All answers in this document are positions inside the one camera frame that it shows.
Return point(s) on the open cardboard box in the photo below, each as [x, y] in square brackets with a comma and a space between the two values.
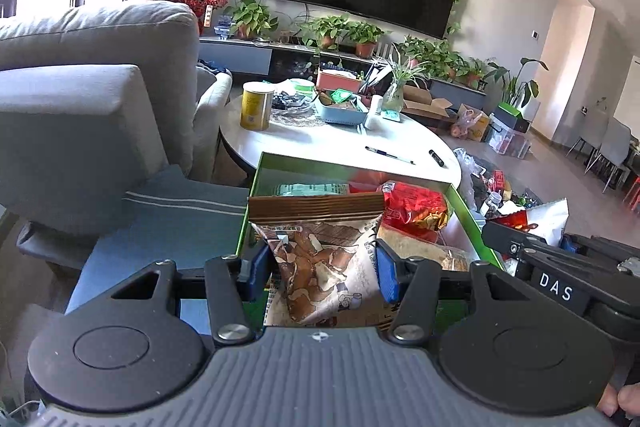
[419, 102]

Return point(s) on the green cardboard box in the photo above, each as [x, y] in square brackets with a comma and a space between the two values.
[461, 232]

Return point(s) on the grey sofa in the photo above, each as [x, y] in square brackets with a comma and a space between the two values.
[95, 100]

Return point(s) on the white round coffee table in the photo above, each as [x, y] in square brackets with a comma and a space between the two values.
[344, 145]

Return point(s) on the brown nut snack bag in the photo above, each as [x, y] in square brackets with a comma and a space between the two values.
[324, 249]

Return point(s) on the blue striped table cloth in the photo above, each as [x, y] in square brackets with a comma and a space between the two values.
[167, 218]

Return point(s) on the green snack bag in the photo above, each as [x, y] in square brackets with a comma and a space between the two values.
[311, 189]

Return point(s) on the tv console cabinet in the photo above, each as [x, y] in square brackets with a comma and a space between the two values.
[279, 61]

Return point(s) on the small red snack packet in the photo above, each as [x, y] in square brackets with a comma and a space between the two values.
[547, 221]

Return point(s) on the black pen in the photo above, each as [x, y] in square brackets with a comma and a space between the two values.
[383, 153]

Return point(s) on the blue plastic basket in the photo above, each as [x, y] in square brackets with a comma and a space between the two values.
[351, 113]

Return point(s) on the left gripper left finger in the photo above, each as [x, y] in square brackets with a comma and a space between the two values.
[237, 294]

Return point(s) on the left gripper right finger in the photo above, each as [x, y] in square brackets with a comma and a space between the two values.
[411, 284]

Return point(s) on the black marker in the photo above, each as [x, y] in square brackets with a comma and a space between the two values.
[439, 161]

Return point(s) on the white sliced bread bag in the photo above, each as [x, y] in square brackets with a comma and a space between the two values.
[406, 246]

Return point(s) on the operator hand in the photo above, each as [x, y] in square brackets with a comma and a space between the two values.
[627, 399]

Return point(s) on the glass vase with plant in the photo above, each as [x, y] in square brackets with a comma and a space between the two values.
[402, 72]

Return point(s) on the red cake packet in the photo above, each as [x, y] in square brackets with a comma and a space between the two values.
[414, 207]

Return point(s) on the yellow tin can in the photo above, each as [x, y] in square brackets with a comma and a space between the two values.
[256, 105]

